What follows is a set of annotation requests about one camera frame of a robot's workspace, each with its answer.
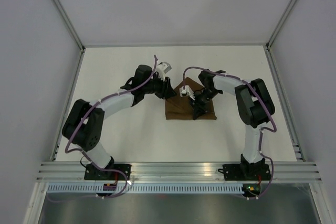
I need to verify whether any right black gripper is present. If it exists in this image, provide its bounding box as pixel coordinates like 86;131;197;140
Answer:
188;89;221;120

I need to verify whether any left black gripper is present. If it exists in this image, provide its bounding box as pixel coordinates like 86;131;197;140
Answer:
143;73;177;100

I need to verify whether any brown cloth napkin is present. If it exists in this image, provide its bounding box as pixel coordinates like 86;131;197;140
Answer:
165;82;217;120

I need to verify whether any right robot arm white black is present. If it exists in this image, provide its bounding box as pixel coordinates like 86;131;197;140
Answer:
190;70;277;181

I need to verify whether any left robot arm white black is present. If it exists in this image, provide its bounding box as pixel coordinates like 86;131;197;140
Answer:
62;62;176;180

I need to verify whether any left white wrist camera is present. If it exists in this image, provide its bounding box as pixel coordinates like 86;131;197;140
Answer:
154;62;172;81

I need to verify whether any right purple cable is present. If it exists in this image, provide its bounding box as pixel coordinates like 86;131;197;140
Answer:
182;66;277;201

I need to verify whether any purple cable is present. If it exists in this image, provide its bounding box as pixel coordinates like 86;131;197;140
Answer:
47;55;160;204
182;66;277;201

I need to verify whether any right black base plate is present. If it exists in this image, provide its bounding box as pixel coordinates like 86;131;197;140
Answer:
221;164;271;182

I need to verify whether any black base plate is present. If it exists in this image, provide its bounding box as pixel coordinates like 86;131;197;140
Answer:
221;164;271;182
84;164;131;181

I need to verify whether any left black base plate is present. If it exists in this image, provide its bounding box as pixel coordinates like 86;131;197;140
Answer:
84;164;131;181

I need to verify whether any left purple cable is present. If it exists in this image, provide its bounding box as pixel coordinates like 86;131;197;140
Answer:
47;55;160;204

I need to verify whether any aluminium front rail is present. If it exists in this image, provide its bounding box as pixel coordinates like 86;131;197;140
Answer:
35;162;322;184

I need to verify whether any white slotted cable duct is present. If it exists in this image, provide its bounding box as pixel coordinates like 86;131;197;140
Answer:
47;182;243;194

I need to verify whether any left aluminium frame post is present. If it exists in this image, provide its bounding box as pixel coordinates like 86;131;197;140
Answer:
51;0;85;52

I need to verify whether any aluminium frame post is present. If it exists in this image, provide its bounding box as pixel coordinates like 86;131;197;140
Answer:
264;0;299;50
51;0;85;52

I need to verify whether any right aluminium frame post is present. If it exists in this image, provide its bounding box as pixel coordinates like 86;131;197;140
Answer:
264;0;299;50

